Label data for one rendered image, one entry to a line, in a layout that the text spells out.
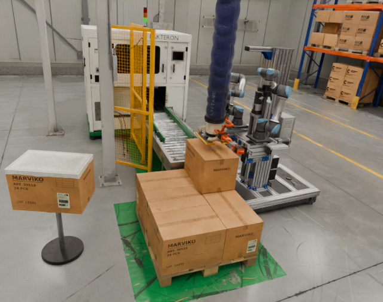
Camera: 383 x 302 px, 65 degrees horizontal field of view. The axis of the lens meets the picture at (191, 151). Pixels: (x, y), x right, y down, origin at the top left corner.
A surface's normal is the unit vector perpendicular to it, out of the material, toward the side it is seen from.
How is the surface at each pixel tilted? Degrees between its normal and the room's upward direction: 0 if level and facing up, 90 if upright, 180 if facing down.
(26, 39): 90
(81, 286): 0
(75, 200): 90
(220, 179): 90
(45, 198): 90
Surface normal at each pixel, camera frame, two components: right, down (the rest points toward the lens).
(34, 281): 0.07, -0.91
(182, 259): 0.35, 0.41
